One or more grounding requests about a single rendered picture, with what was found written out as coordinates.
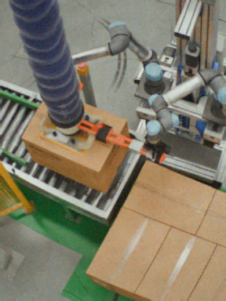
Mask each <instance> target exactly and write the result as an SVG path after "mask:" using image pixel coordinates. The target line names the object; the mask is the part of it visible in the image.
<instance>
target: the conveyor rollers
mask: <svg viewBox="0 0 226 301"><path fill-rule="evenodd" d="M4 100H5V98H4V97H0V106H1V105H2V103H3V101H4ZM12 103H13V101H12V100H8V101H7V103H5V106H4V107H3V108H2V110H1V113H0V122H1V121H2V119H3V117H5V113H6V111H7V110H8V109H9V107H10V105H11V104H12ZM20 106H21V105H20V104H18V103H16V104H15V105H14V107H13V109H12V110H11V111H10V113H9V115H8V117H7V119H6V120H5V121H4V124H3V125H2V127H1V128H0V139H1V138H2V135H3V134H4V132H5V130H6V129H7V127H8V126H9V123H10V122H11V121H12V119H13V117H14V115H15V113H16V112H17V110H18V109H19V107H20ZM28 109H29V108H27V107H25V106H24V107H23V109H22V110H21V112H20V114H19V115H18V117H17V118H16V120H15V122H14V123H13V125H12V127H11V129H10V130H9V131H8V134H7V136H6V137H5V139H4V141H3V142H2V145H1V146H0V148H3V149H5V148H6V147H7V145H8V143H9V142H10V140H11V138H12V136H13V134H14V132H15V131H16V129H17V127H18V125H19V124H20V123H21V120H22V119H23V117H24V115H26V112H27V110H28ZM35 113H36V111H34V110H33V109H32V111H31V113H30V114H29V116H28V117H27V120H26V121H25V122H24V125H23V126H22V128H20V131H19V133H18V134H17V135H16V139H15V140H14V141H13V144H12V145H11V147H10V149H9V150H8V152H10V153H12V154H13V153H14V152H15V150H16V148H17V147H18V145H19V142H20V141H21V140H22V138H21V137H22V135H23V134H24V132H25V130H26V129H27V127H28V125H29V123H30V122H31V119H32V118H33V116H34V115H35ZM26 149H27V148H26V146H25V144H24V143H23V144H22V147H21V148H20V150H19V153H18V154H17V156H19V157H20V158H22V157H23V155H24V154H25V152H26ZM135 156H136V153H133V152H132V154H131V155H130V157H129V159H128V161H127V163H126V165H125V166H124V168H123V170H122V171H121V173H120V175H119V178H118V180H117V181H116V183H115V185H114V187H113V189H112V190H111V193H110V194H109V196H108V199H107V200H106V202H105V204H104V206H103V208H102V209H101V210H102V211H105V212H106V211H107V210H108V206H109V205H110V204H111V201H112V199H113V197H114V196H115V194H116V192H117V190H118V188H119V186H120V184H121V182H122V181H123V179H124V177H125V175H126V173H127V171H128V169H129V167H130V166H131V165H132V161H133V159H134V157H135ZM32 160H33V159H32V157H31V156H30V155H28V156H27V157H26V161H27V162H28V164H29V165H30V163H31V161H32ZM9 161H10V159H9V158H7V157H5V159H3V162H5V163H6V164H8V163H9ZM18 165H19V163H17V162H16V161H13V163H12V166H13V167H14V168H16V167H17V166H18ZM40 167H41V165H40V164H39V163H37V162H35V164H34V167H33V169H32V170H31V173H30V174H29V175H30V176H32V177H35V176H36V174H37V172H38V170H39V168H40ZM20 171H21V172H23V173H26V171H27V168H26V167H24V166H22V167H21V168H20ZM50 171H51V169H48V168H46V167H45V168H44V170H43V172H42V174H41V175H40V177H39V179H38V180H40V181H42V182H43V183H44V182H45V180H46V178H47V176H48V175H49V172H50ZM59 178H60V174H59V173H58V172H54V175H53V177H52V179H51V180H50V182H49V186H51V187H53V188H54V187H55V186H56V182H57V181H58V179H59ZM70 181H71V178H69V177H67V176H65V177H64V180H63V182H62V184H61V185H60V188H59V189H58V190H61V191H63V192H65V191H66V189H67V186H68V185H69V183H70ZM81 185H82V183H79V182H77V181H76V182H75V185H74V186H73V187H72V188H71V193H70V194H69V195H71V196H72V197H73V198H75V196H76V194H77V193H78V190H79V188H80V186H81ZM92 190H93V188H90V187H88V186H86V189H85V190H84V192H83V194H82V196H81V197H80V201H83V202H87V200H88V197H89V195H90V193H91V192H92ZM103 196H104V193H102V192H100V191H97V194H96V196H95V197H94V199H93V201H92V202H91V203H90V204H91V205H92V206H94V207H96V208H97V206H98V204H99V202H100V199H101V198H102V197H103Z"/></svg>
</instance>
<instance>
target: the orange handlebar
mask: <svg viewBox="0 0 226 301"><path fill-rule="evenodd" d="M83 87H84V85H83V83H82V82H81V83H80V82H79V92H81V91H82V88H83ZM81 123H85V124H86V125H89V126H91V127H93V126H95V124H93V123H92V122H87V121H85V120H81ZM77 128H79V129H82V130H84V131H86V132H91V133H93V134H95V131H93V130H92V129H88V128H86V127H85V126H83V125H78V126H77ZM111 135H113V136H116V139H113V138H111V137H108V140H109V141H111V142H113V143H115V144H118V145H119V146H124V147H127V148H129V144H125V143H124V142H125V141H127V142H130V143H132V139H130V138H128V137H126V136H124V135H123V134H120V133H116V132H111ZM140 154H142V155H144V156H146V154H149V153H148V152H145V151H143V150H140Z"/></svg>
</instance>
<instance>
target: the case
mask: <svg viewBox="0 0 226 301"><path fill-rule="evenodd" d="M83 106H84V108H85V111H87V112H89V113H94V114H96V115H98V116H101V117H102V118H105V120H104V123H105V124H106V125H109V126H111V127H112V128H113V132H116V133H120V134H123V135H124V136H126V137H128V138H129V126H128V121H127V120H126V119H124V118H120V117H119V116H117V115H115V114H112V113H109V112H107V111H102V110H100V109H98V108H96V107H93V106H91V105H87V104H85V103H84V104H83ZM46 111H47V106H46V105H45V103H44V102H43V101H42V103H41V104H40V106H39V107H38V110H37V111H36V113H35V115H34V116H33V118H32V119H31V122H30V123H29V125H28V127H27V129H26V130H25V132H24V134H23V135H22V137H21V138H22V140H23V142H24V144H25V146H26V148H27V150H28V152H29V155H30V156H31V157H32V159H33V161H34V162H37V163H39V164H40V165H43V166H45V167H46V168H48V169H51V170H53V171H54V172H58V173H59V174H61V175H65V176H67V177H69V178H71V179H73V180H76V181H77V182H79V183H82V184H84V185H86V186H88V187H90V188H93V189H96V190H98V191H100V192H102V193H105V194H106V193H107V192H108V188H109V187H110V185H111V182H112V180H113V179H114V178H115V176H116V174H117V172H118V170H119V167H120V165H121V164H122V161H123V159H124V157H125V156H126V154H127V152H128V150H129V148H127V147H124V146H119V145H118V144H115V143H113V142H111V141H108V143H102V142H100V141H98V140H96V139H95V137H94V142H93V144H92V146H91V147H90V148H89V149H88V150H87V152H86V154H85V156H84V157H83V156H81V155H79V154H76V153H74V152H73V151H70V150H68V149H66V148H64V147H61V146H58V145H56V144H54V143H51V142H49V141H48V140H45V139H43V138H40V137H39V136H40V134H41V133H42V130H39V123H40V120H41V118H42V116H43V115H46ZM46 124H47V125H50V126H52V127H54V128H56V126H54V124H53V123H52V122H51V121H50V120H49V119H48V120H47V121H46V123H45V124H44V126H46ZM75 136H77V137H79V138H81V139H84V140H86V141H87V140H88V137H89V135H87V134H85V133H82V132H80V133H78V134H76V135H75Z"/></svg>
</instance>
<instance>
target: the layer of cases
mask: <svg viewBox="0 0 226 301"><path fill-rule="evenodd" d="M215 191H216V189H214V188H212V187H209V186H207V185H204V184H202V183H200V182H198V181H194V180H193V179H191V178H189V177H186V176H182V175H181V174H180V173H177V172H173V171H172V170H169V169H167V168H165V167H163V166H160V165H156V164H155V163H152V162H151V161H148V160H146V162H145V163H144V166H143V167H142V169H141V171H140V174H139V176H138V177H137V179H136V181H135V183H134V185H133V187H132V189H131V190H130V192H129V196H128V198H127V199H126V201H125V203H124V205H123V206H122V208H121V210H120V211H119V213H118V216H117V217H116V219H115V221H114V222H113V224H112V226H111V228H110V230H109V232H108V234H107V236H106V238H105V239H104V240H103V244H102V245H101V246H100V248H99V250H98V253H97V254H96V255H95V256H94V259H93V261H92V262H91V264H90V266H89V268H88V269H87V271H86V273H87V275H88V277H90V279H91V280H93V281H95V282H96V283H98V284H101V285H103V286H106V287H107V288H110V289H114V290H115V291H118V292H121V293H122V294H126V295H127V296H130V297H133V298H137V299H139V300H141V301H226V193H223V192H221V191H219V190H217V191H216V192H215Z"/></svg>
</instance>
